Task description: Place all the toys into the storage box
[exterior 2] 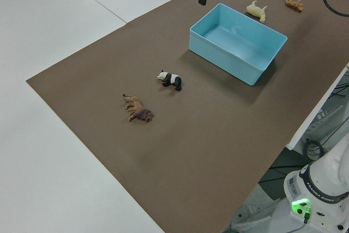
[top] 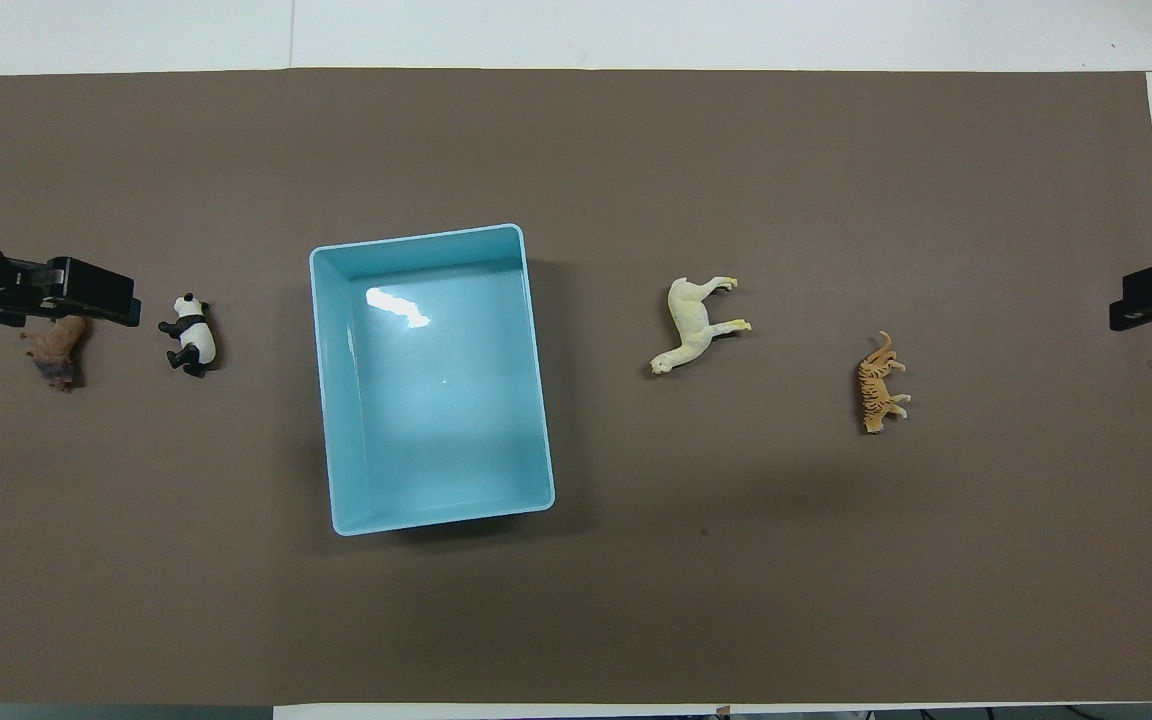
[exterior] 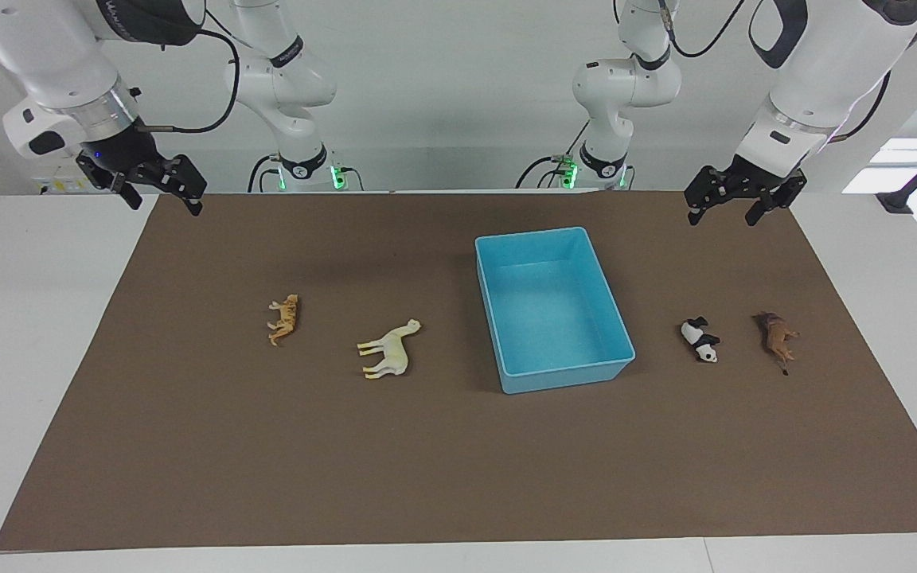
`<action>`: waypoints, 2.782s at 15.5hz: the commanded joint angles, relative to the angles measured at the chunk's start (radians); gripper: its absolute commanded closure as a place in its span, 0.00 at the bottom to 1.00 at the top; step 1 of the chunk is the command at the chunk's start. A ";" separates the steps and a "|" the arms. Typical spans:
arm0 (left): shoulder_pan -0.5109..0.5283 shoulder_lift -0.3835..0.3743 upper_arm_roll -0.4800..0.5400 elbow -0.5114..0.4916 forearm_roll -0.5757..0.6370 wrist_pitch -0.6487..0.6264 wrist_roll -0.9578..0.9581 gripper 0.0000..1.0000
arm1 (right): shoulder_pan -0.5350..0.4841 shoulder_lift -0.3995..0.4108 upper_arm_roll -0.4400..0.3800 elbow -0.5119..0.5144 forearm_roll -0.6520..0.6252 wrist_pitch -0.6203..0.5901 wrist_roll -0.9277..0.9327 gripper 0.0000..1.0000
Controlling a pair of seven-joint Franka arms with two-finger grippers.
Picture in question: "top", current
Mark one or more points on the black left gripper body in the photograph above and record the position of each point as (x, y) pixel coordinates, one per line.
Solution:
(86, 290)

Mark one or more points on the brown lion toy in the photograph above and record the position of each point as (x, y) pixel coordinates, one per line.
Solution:
(58, 350)

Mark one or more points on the black and white panda toy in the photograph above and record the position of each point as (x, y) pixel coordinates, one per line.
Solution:
(194, 335)

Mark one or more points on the orange striped tiger toy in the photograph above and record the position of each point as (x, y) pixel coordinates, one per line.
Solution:
(874, 390)

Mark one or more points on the cream white llama toy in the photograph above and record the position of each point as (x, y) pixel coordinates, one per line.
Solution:
(688, 325)

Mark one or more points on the light blue storage box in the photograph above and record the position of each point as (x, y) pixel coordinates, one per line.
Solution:
(436, 400)

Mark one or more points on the brown table mat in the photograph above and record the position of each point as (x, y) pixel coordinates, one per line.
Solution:
(736, 560)

